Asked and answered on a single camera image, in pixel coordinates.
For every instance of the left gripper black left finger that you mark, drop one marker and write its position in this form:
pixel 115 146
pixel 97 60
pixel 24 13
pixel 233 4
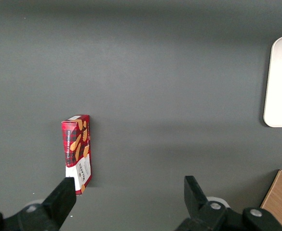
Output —
pixel 56 204

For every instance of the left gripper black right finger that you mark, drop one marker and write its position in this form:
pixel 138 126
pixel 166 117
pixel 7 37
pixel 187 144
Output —
pixel 201 207

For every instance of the red shortbread biscuit box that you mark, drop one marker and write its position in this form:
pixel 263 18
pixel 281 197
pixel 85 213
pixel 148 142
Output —
pixel 77 144

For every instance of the wooden drawer cabinet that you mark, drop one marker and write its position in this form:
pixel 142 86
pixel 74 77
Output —
pixel 281 199

